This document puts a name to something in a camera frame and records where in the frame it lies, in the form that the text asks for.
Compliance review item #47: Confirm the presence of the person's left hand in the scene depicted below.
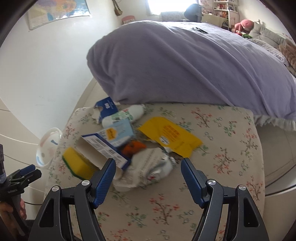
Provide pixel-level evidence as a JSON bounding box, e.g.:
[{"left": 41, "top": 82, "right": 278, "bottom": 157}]
[{"left": 1, "top": 199, "right": 27, "bottom": 225}]

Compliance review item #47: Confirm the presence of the grey pillow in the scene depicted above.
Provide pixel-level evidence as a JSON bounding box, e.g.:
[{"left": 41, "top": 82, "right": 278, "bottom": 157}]
[{"left": 249, "top": 22, "right": 286, "bottom": 49}]

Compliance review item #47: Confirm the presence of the dark blue chair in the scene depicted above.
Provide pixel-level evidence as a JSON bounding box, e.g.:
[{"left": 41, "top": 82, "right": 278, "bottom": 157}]
[{"left": 184, "top": 4, "right": 203, "bottom": 23}]

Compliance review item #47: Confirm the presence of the pink plush toy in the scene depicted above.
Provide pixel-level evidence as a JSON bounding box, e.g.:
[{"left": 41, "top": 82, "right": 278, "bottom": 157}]
[{"left": 232, "top": 19, "right": 254, "bottom": 33}]

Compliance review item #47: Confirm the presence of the blue white carton box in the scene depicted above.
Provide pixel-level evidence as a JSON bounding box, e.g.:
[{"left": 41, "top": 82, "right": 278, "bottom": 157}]
[{"left": 75, "top": 133, "right": 132, "bottom": 180}]

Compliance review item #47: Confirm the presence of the light blue tissue pack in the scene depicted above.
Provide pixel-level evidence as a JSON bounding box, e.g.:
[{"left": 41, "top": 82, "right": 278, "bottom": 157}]
[{"left": 98, "top": 119, "right": 135, "bottom": 148}]

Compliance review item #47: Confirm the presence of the orange wrapper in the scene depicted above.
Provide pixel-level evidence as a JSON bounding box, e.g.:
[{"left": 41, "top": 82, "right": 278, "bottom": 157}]
[{"left": 121, "top": 140, "right": 147, "bottom": 158}]

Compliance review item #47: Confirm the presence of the white green tube package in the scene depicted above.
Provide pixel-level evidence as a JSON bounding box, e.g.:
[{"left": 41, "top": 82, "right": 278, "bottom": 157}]
[{"left": 101, "top": 104, "right": 145, "bottom": 128}]

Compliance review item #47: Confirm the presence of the wall map poster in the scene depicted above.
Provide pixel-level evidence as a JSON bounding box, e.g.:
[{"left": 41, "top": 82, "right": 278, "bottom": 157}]
[{"left": 28, "top": 0, "right": 90, "bottom": 30}]

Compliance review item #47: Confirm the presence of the purple blanket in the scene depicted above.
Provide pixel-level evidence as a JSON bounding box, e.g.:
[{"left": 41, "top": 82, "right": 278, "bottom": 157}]
[{"left": 87, "top": 21, "right": 295, "bottom": 120}]

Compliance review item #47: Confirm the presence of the yellow pouch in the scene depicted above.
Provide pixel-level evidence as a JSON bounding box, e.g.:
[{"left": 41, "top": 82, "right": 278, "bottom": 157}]
[{"left": 138, "top": 117, "right": 203, "bottom": 158}]

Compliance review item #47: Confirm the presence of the floral bed sheet mattress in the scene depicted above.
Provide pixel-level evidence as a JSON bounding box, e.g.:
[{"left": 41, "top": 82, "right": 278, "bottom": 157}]
[{"left": 46, "top": 103, "right": 265, "bottom": 240}]

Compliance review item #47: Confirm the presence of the yellow green sponge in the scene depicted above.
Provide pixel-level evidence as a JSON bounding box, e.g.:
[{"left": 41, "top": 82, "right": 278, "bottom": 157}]
[{"left": 62, "top": 147, "right": 99, "bottom": 180}]

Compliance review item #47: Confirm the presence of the white bookshelf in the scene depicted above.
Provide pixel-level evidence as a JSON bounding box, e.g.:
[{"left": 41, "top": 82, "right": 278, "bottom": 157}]
[{"left": 213, "top": 0, "right": 240, "bottom": 30}]

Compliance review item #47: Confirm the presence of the brown hanging bag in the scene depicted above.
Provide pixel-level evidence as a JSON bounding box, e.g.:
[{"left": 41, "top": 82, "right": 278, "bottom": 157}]
[{"left": 112, "top": 0, "right": 122, "bottom": 16}]

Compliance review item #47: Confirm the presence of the torn blue white box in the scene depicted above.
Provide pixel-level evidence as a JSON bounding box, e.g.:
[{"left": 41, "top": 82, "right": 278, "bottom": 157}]
[{"left": 92, "top": 97, "right": 118, "bottom": 124}]

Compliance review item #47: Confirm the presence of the pink small chair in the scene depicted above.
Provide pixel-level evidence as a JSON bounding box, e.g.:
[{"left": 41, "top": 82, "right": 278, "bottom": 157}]
[{"left": 121, "top": 15, "right": 135, "bottom": 25}]

